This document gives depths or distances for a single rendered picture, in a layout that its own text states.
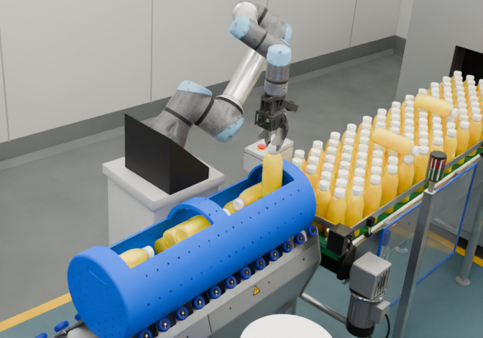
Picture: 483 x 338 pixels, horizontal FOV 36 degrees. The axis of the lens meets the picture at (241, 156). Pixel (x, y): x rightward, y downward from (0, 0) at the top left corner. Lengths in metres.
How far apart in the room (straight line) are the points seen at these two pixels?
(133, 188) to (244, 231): 0.47
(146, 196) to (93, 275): 0.49
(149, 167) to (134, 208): 0.17
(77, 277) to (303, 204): 0.83
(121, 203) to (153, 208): 0.23
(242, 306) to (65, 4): 2.96
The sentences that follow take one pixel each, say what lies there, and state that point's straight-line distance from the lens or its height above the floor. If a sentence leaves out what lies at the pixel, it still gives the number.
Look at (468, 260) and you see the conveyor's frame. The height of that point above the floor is 0.16.
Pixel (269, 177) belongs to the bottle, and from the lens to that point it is 2.54.
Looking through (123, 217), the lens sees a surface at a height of 0.97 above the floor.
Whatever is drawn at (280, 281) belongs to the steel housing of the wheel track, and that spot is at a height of 0.86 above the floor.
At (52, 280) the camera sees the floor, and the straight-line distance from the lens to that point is 4.08.
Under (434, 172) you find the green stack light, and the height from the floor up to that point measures 1.20.
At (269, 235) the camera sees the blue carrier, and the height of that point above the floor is 1.11.
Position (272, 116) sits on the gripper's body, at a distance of 2.43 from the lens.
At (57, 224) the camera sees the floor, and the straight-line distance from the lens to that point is 4.51.
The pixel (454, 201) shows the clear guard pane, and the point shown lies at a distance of 3.46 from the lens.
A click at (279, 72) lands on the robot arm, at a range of 2.36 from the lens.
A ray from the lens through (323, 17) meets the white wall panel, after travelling 6.74.
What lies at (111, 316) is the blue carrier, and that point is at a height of 1.08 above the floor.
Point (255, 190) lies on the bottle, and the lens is 2.62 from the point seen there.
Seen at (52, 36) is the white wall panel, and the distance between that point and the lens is 5.03.
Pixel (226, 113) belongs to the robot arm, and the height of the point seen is 1.37.
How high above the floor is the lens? 2.49
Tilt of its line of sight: 28 degrees down
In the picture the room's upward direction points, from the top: 5 degrees clockwise
